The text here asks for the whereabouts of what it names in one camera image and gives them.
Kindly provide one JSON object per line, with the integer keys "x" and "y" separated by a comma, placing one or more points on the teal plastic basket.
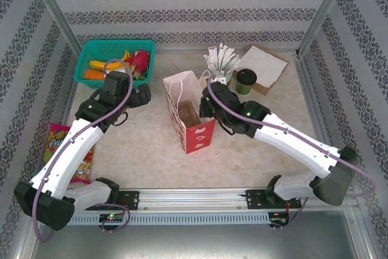
{"x": 109, "y": 47}

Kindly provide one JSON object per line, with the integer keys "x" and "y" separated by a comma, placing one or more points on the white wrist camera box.
{"x": 219, "y": 79}
{"x": 122, "y": 71}

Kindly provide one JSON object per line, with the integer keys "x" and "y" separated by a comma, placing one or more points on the paper straw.
{"x": 212, "y": 55}
{"x": 229, "y": 58}
{"x": 234, "y": 62}
{"x": 221, "y": 55}
{"x": 225, "y": 57}
{"x": 208, "y": 62}

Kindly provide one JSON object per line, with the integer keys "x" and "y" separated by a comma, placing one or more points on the black coffee cup lid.
{"x": 246, "y": 76}

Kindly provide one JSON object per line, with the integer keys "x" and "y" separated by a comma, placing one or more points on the wide aluminium extrusion rail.
{"x": 188, "y": 198}

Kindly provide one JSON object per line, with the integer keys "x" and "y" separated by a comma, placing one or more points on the brown pulp cup carrier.
{"x": 189, "y": 113}

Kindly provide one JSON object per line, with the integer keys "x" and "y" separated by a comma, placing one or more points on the yellow banana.
{"x": 95, "y": 64}

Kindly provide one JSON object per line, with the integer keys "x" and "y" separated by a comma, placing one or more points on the aluminium frame post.
{"x": 324, "y": 10}
{"x": 54, "y": 13}

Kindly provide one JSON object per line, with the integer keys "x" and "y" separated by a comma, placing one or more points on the colourful fruit candy bag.
{"x": 54, "y": 146}

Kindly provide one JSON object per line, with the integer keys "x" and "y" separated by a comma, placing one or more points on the white napkin stack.
{"x": 266, "y": 89}
{"x": 263, "y": 65}

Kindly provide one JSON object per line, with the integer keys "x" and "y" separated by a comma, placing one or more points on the small circuit board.
{"x": 279, "y": 219}
{"x": 110, "y": 218}

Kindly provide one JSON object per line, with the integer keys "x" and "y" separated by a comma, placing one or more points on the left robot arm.
{"x": 69, "y": 153}

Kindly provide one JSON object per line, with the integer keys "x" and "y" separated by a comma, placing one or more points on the pink dragon fruit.
{"x": 141, "y": 59}

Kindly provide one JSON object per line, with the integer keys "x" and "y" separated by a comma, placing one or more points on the aluminium frame bar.
{"x": 67, "y": 104}
{"x": 312, "y": 98}

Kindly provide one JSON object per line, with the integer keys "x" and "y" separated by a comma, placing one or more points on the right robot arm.
{"x": 303, "y": 146}

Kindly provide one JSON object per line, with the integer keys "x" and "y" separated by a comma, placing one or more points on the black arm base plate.
{"x": 131, "y": 199}
{"x": 254, "y": 199}

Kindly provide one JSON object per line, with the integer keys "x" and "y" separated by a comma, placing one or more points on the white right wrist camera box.
{"x": 219, "y": 79}

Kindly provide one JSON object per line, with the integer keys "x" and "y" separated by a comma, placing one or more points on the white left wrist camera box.
{"x": 122, "y": 71}

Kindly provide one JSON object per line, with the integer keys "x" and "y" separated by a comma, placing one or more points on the white paper bag red print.
{"x": 197, "y": 140}

